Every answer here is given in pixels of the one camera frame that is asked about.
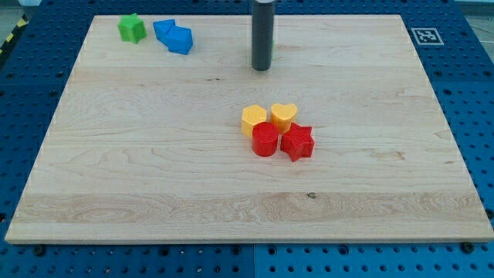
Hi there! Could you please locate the red star block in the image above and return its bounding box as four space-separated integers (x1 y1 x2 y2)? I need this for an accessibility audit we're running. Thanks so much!
280 123 315 162

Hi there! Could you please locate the yellow hexagon block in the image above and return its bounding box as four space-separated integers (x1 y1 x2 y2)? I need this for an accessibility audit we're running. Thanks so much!
241 104 267 138

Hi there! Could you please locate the yellow heart block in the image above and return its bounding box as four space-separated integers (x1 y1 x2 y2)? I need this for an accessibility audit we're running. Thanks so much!
270 103 298 134

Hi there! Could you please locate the black white fiducial marker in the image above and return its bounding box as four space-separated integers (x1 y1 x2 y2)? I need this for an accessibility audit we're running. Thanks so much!
411 28 444 46

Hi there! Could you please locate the blue cube block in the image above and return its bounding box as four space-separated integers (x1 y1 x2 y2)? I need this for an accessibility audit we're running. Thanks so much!
164 25 193 55

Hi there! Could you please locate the green star block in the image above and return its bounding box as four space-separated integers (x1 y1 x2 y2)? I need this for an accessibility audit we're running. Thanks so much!
117 13 147 44

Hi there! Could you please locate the blue triangle block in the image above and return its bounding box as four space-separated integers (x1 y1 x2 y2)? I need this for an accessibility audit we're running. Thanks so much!
153 19 175 42

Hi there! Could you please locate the red cylinder block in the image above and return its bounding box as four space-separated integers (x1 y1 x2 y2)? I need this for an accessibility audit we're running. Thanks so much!
252 122 279 157

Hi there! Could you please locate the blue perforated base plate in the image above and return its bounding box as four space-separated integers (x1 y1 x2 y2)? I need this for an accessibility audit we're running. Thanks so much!
1 0 493 277

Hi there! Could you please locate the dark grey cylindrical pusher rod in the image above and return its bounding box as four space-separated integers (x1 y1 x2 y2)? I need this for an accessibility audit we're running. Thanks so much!
252 0 276 71

